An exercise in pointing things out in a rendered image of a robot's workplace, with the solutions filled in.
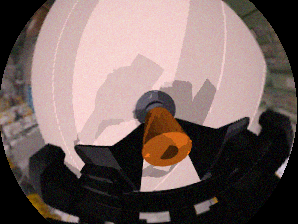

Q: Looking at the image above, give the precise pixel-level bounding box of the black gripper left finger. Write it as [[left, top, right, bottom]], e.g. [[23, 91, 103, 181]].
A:
[[74, 123, 144, 192]]

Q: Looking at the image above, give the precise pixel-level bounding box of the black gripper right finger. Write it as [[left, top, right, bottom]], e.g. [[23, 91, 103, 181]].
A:
[[174, 117, 249, 181]]

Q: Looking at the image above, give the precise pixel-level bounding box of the orange tapered knob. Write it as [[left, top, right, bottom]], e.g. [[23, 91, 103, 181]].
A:
[[142, 108, 192, 167]]

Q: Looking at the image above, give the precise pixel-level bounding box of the dark grey round pedestal with shaft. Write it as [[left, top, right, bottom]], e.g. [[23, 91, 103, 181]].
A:
[[136, 89, 176, 123]]

